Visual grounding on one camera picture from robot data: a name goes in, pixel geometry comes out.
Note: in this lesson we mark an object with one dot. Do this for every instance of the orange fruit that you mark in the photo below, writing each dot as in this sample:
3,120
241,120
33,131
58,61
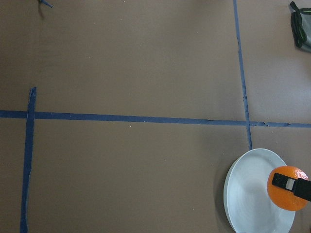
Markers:
282,198

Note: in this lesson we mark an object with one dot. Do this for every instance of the light blue plate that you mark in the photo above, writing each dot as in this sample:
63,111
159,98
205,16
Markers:
247,204

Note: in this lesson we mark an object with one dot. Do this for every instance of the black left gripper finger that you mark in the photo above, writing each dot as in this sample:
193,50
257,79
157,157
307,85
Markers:
299,187

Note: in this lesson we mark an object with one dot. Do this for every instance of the grey folded cloth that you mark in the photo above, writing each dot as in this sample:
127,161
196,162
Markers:
301,27

